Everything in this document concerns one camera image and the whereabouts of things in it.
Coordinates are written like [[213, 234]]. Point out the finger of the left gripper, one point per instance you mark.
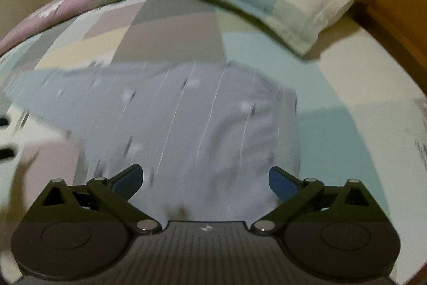
[[4, 122], [8, 152]]

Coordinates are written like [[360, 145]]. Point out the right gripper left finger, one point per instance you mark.
[[74, 232]]

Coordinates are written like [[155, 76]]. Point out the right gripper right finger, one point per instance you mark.
[[332, 233]]

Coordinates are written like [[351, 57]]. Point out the grey patterned pyjama trousers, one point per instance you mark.
[[205, 134]]

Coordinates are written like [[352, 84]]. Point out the patchwork pastel bed sheet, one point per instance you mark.
[[359, 116]]

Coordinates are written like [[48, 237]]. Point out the purple floral rolled quilt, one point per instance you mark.
[[49, 15]]

